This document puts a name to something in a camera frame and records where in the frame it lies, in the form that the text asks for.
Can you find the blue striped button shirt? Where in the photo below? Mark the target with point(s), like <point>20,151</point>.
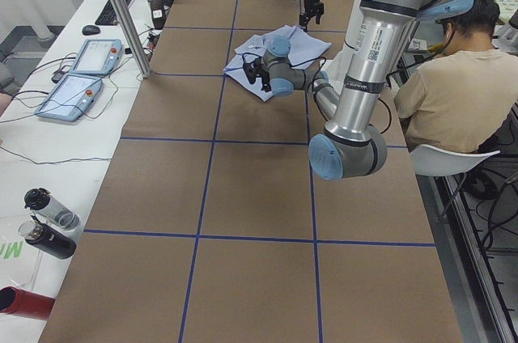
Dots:
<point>304,50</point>

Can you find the teach pendant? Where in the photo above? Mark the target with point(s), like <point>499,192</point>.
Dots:
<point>70,98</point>
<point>97,57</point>

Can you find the aluminium frame post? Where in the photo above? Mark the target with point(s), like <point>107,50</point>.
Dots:
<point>132,37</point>

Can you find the white chair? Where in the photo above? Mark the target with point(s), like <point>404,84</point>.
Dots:
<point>432,161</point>

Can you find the red bottle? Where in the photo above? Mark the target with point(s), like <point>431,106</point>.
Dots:
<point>26,304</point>

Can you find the clear water bottle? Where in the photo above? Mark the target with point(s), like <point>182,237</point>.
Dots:
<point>40,201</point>

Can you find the lower teach pendant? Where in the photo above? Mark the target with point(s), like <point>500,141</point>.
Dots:
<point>70,98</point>

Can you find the upper teach pendant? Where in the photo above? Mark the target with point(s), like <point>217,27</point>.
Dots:
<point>97,57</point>

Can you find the black computer mouse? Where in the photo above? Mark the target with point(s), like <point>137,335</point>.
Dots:
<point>90,30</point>

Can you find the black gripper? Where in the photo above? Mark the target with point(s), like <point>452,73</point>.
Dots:
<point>311,6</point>
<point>264,77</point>

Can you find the seated person beige shirt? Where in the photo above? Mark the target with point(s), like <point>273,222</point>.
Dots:
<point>457,100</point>

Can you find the black water bottle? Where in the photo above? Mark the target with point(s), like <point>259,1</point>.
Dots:
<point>45,238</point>

